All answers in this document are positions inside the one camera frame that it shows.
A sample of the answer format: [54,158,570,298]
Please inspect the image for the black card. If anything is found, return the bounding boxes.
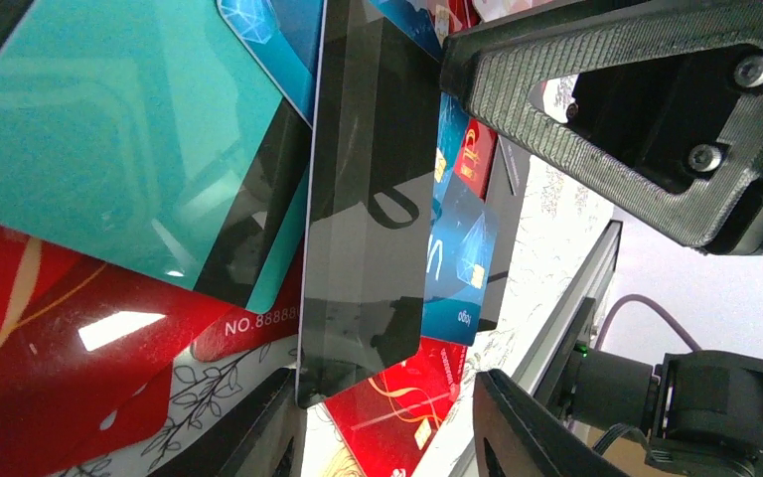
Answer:
[478,136,532,332]
[296,1,441,408]

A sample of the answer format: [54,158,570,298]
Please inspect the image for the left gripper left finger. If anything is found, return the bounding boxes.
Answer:
[157,368,296,476]

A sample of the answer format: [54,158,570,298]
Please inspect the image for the red card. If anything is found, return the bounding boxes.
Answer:
[0,214,234,477]
[454,119,497,199]
[324,337,468,477]

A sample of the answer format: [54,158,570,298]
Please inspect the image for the teal striped card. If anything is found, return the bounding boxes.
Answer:
[0,1,310,313]

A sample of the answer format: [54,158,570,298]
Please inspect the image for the red card right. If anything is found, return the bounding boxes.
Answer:
[454,119,497,199]

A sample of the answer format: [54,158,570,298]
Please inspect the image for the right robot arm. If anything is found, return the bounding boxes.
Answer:
[440,1,763,476]

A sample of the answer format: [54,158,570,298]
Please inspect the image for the red card bottom centre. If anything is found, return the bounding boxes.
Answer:
[324,337,468,477]

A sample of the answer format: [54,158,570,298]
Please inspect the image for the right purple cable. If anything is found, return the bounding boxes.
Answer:
[595,294,704,354]

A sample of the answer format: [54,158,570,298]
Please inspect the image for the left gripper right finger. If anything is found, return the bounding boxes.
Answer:
[473,369,625,477]

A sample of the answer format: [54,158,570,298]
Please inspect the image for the blue logo card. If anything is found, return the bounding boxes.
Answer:
[421,93,499,346]

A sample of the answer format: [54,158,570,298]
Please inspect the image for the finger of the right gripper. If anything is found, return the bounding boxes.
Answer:
[440,1,763,249]

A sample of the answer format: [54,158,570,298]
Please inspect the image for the red card bottom left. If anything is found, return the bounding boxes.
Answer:
[0,214,234,477]

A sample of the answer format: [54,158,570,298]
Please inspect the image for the floral patterned table mat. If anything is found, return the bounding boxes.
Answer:
[52,158,613,476]

